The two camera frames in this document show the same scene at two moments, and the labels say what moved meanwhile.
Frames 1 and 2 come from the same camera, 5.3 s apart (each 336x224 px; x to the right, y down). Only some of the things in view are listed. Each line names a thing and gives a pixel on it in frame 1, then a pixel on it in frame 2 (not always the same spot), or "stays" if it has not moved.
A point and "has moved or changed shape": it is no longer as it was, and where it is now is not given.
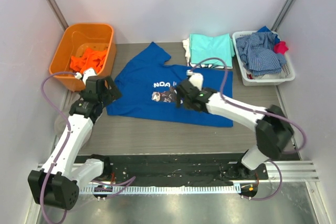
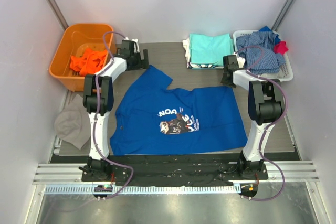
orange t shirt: [89, 59] stays
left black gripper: [109, 88] -> [144, 59]
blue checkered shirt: [256, 52] stays
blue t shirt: [145, 91] has moved or changed shape
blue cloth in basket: [265, 29] stays
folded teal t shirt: [202, 46] stays
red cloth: [280, 48] stays
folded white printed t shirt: [187, 46] stays
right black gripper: [184, 94] -> [227, 77]
